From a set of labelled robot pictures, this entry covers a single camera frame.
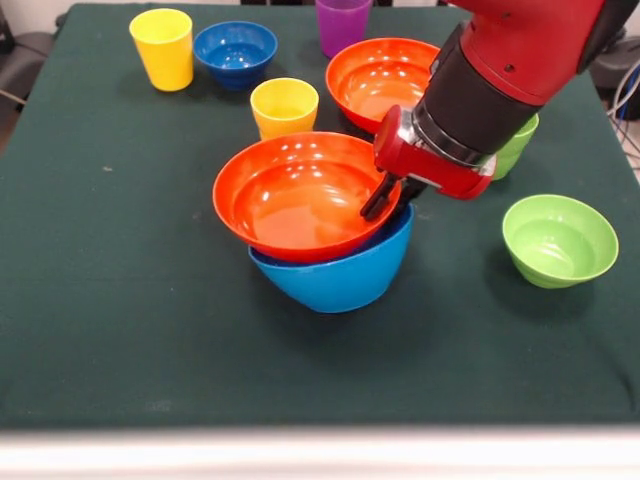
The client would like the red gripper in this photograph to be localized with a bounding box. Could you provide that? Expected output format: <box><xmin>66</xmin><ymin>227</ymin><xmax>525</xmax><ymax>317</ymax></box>
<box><xmin>359</xmin><ymin>104</ymin><xmax>499</xmax><ymax>223</ymax></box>

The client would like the large orange bowl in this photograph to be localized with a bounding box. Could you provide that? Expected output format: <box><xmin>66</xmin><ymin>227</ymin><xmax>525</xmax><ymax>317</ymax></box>
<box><xmin>324</xmin><ymin>37</ymin><xmax>444</xmax><ymax>135</ymax></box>
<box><xmin>212</xmin><ymin>130</ymin><xmax>403</xmax><ymax>265</ymax></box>

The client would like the large light blue bowl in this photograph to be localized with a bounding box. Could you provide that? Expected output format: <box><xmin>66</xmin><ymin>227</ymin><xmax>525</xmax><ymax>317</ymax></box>
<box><xmin>247</xmin><ymin>202</ymin><xmax>416</xmax><ymax>315</ymax></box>

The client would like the yellow ridged cup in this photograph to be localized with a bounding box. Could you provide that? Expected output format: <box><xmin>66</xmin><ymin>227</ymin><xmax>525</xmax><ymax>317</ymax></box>
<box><xmin>249</xmin><ymin>77</ymin><xmax>320</xmax><ymax>142</ymax></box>

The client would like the green ridged cup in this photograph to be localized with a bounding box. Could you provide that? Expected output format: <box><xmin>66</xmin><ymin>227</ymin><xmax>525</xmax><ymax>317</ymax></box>
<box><xmin>492</xmin><ymin>113</ymin><xmax>540</xmax><ymax>182</ymax></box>

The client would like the small green bowl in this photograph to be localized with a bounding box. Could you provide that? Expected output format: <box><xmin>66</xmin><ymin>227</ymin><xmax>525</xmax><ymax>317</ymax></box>
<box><xmin>501</xmin><ymin>194</ymin><xmax>620</xmax><ymax>290</ymax></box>

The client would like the purple cup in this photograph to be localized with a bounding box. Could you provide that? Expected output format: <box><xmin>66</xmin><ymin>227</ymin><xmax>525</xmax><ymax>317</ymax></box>
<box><xmin>314</xmin><ymin>0</ymin><xmax>374</xmax><ymax>60</ymax></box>

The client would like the small dark blue bowl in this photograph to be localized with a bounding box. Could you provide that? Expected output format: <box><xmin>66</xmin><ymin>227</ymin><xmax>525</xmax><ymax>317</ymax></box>
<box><xmin>193</xmin><ymin>20</ymin><xmax>279</xmax><ymax>91</ymax></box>

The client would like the tall smooth yellow cup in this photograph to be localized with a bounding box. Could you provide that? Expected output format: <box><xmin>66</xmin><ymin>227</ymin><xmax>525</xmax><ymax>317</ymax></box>
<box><xmin>128</xmin><ymin>7</ymin><xmax>195</xmax><ymax>93</ymax></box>

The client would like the dark green table cloth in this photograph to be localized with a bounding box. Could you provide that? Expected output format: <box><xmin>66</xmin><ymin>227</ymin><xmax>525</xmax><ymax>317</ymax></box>
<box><xmin>0</xmin><ymin>2</ymin><xmax>640</xmax><ymax>431</ymax></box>

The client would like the tangle of floor cables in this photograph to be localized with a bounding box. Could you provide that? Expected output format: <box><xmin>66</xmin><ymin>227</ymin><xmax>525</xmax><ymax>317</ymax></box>
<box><xmin>607</xmin><ymin>59</ymin><xmax>640</xmax><ymax>174</ymax></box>

